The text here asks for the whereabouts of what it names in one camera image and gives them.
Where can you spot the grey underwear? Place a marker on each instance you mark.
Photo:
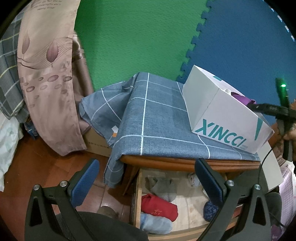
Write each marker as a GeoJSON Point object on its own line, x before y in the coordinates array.
{"type": "Point", "coordinates": [161, 187]}

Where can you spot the wooden drawer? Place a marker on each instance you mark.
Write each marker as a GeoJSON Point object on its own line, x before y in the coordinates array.
{"type": "Point", "coordinates": [137, 199]}

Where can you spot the blue foam mat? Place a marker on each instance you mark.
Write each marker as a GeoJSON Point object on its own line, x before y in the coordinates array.
{"type": "Point", "coordinates": [242, 46]}

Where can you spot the white shoe box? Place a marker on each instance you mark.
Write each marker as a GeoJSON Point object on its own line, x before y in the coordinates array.
{"type": "Point", "coordinates": [208, 104]}

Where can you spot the brown satin cloth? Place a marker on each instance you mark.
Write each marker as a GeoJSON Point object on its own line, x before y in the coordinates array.
{"type": "Point", "coordinates": [81, 69]}

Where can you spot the cardboard box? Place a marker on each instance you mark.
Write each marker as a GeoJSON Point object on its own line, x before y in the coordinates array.
{"type": "Point", "coordinates": [97, 143]}

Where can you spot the white patterned underwear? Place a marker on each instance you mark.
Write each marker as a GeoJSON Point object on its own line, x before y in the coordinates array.
{"type": "Point", "coordinates": [194, 179]}

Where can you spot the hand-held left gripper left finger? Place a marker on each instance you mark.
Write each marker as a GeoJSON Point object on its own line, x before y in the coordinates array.
{"type": "Point", "coordinates": [85, 183]}

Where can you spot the green foam mat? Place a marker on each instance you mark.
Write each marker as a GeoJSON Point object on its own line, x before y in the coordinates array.
{"type": "Point", "coordinates": [138, 34]}

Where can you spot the dark blue patterned underwear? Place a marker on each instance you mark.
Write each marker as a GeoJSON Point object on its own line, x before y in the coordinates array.
{"type": "Point", "coordinates": [210, 212]}

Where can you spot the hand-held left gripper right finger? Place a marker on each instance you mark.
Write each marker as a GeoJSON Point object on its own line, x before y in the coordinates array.
{"type": "Point", "coordinates": [209, 183]}

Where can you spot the blue checked cloth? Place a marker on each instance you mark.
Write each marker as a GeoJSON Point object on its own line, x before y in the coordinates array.
{"type": "Point", "coordinates": [161, 115]}

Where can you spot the white satin bedding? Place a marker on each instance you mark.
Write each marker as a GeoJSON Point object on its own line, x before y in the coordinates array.
{"type": "Point", "coordinates": [8, 150]}

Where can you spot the purple underwear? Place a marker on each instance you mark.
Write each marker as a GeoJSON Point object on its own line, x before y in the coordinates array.
{"type": "Point", "coordinates": [241, 98]}

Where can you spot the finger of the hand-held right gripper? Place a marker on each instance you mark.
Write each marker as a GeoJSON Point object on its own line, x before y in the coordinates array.
{"type": "Point", "coordinates": [266, 108]}

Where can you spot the person's right hand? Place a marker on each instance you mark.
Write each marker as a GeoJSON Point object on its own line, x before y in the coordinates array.
{"type": "Point", "coordinates": [289, 136]}

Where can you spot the grey plaid bedding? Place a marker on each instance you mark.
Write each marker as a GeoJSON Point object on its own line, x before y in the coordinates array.
{"type": "Point", "coordinates": [9, 69]}

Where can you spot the light blue underwear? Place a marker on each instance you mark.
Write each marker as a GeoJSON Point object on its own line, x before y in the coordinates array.
{"type": "Point", "coordinates": [155, 223]}

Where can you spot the red underwear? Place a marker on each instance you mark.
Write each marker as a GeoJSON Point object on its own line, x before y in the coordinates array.
{"type": "Point", "coordinates": [159, 208]}

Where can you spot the pink leaf print pillow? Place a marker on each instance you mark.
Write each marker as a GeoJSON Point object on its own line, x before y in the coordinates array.
{"type": "Point", "coordinates": [50, 92]}

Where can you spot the wooden nightstand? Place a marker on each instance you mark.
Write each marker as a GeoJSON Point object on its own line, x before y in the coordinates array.
{"type": "Point", "coordinates": [173, 161]}

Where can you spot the white drawer liner paper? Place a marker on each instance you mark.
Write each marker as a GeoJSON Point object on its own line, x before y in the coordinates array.
{"type": "Point", "coordinates": [189, 208]}

